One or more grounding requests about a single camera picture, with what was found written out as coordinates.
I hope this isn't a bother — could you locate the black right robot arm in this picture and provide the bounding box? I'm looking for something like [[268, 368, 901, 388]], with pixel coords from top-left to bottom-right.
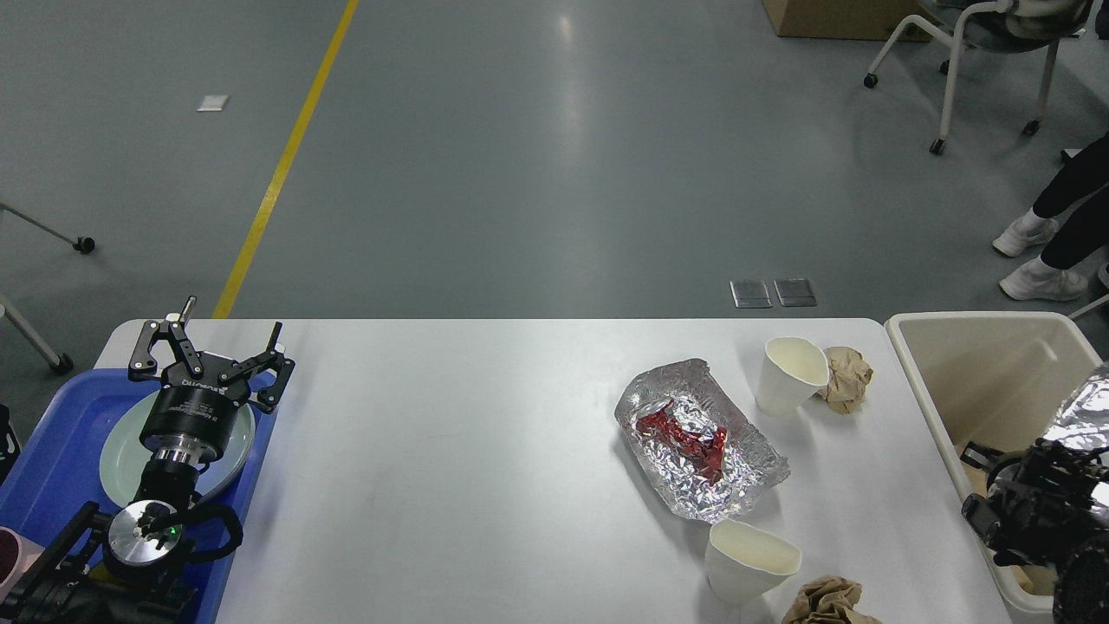
[[960, 439, 1108, 623]]

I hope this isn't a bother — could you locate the beige plastic bin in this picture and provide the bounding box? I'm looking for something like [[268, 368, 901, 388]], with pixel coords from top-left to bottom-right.
[[885, 311, 1109, 618]]

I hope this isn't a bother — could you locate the left floor outlet plate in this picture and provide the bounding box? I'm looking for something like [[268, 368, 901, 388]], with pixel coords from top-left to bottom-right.
[[730, 280, 774, 309]]

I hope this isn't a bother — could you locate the pink mug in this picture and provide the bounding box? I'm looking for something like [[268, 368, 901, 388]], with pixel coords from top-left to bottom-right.
[[0, 528, 44, 601]]

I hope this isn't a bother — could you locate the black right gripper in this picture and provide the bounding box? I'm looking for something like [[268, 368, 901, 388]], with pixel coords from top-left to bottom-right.
[[960, 439, 1106, 569]]

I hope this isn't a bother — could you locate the person in black pants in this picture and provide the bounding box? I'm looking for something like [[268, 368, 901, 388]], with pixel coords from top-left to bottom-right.
[[993, 134, 1108, 301]]

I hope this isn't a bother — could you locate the floor outlet plate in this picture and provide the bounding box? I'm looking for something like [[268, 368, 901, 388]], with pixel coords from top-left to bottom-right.
[[730, 280, 774, 309], [774, 279, 820, 308]]

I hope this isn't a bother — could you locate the right floor outlet plate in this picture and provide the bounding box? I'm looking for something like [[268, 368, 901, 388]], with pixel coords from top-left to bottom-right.
[[774, 279, 820, 308]]

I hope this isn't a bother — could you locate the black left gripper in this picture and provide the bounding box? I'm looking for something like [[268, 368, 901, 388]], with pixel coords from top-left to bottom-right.
[[128, 296, 296, 473]]

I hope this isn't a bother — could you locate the crumpled brown paper ball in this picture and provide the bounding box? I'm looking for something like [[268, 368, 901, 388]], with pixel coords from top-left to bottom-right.
[[817, 347, 874, 415], [781, 575, 882, 623]]

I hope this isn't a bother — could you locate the cardboard box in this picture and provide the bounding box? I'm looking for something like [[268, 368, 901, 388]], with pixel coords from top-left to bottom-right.
[[762, 1, 924, 41]]

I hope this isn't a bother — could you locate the white office chair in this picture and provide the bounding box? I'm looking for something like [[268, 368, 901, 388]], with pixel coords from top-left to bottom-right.
[[863, 1, 1093, 155]]

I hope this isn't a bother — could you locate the crushed red can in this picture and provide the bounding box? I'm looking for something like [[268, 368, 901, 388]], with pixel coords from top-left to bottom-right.
[[634, 399, 728, 484]]

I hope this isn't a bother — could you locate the white paper cup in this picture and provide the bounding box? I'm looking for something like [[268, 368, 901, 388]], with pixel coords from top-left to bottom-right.
[[754, 336, 830, 416], [704, 520, 803, 607]]

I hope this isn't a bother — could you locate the green plate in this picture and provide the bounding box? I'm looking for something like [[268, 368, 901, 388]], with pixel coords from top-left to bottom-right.
[[100, 393, 255, 507]]

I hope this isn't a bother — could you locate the chair leg with caster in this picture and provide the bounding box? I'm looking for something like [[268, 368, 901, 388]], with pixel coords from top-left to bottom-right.
[[1, 203, 96, 254]]

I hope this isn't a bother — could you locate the foil tray with red wrapper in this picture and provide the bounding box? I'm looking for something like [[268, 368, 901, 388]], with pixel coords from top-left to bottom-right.
[[614, 358, 791, 524]]

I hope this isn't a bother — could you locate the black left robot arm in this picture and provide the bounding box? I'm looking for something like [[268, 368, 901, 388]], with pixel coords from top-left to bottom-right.
[[3, 307, 295, 623]]

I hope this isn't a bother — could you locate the blue plastic tray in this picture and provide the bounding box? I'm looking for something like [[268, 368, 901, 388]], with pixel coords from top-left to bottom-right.
[[1, 368, 278, 623]]

